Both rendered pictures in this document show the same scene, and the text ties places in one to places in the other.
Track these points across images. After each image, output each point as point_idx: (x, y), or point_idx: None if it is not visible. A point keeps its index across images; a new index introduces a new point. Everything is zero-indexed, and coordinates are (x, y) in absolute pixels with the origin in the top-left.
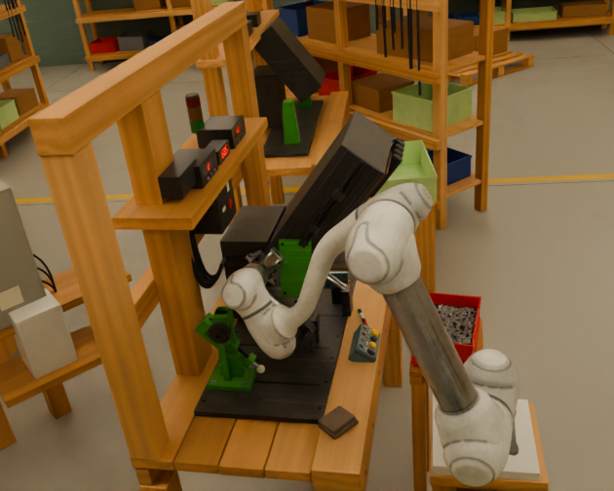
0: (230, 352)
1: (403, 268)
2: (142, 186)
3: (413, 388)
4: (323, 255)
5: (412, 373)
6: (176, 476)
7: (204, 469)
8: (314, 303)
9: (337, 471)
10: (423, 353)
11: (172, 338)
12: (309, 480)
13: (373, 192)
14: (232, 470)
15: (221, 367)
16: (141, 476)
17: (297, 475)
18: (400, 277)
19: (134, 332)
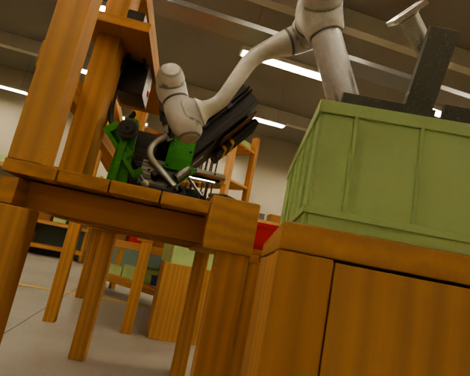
0: (126, 156)
1: (342, 7)
2: (113, 12)
3: (251, 267)
4: (251, 54)
5: (254, 250)
6: (35, 221)
7: (92, 182)
8: (233, 92)
9: (239, 200)
10: (342, 78)
11: (70, 142)
12: (206, 210)
13: (236, 137)
14: (126, 186)
15: (109, 173)
16: (4, 187)
17: (196, 202)
18: (339, 11)
19: (88, 32)
